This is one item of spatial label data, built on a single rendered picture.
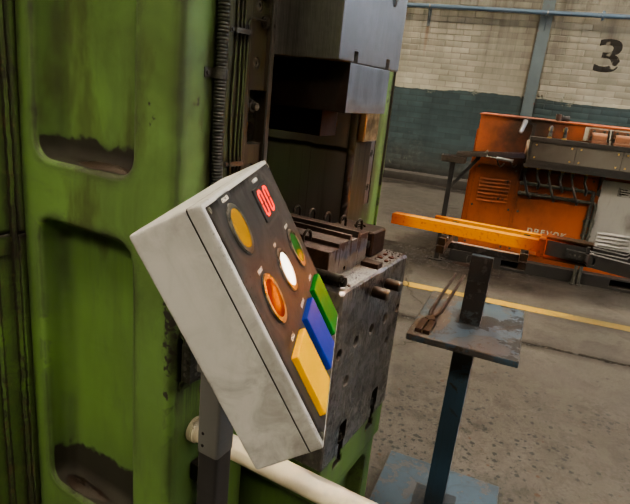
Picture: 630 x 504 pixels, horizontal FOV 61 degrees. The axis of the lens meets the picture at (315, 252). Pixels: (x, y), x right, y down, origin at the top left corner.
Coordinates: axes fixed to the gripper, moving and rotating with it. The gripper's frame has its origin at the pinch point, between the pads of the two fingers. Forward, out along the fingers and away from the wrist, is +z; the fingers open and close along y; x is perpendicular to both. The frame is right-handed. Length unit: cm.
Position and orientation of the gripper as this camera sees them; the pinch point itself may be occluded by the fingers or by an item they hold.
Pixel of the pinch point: (566, 250)
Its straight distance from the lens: 113.1
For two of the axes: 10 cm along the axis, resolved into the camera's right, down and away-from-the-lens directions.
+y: 5.0, -2.1, 8.4
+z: -8.6, -2.4, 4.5
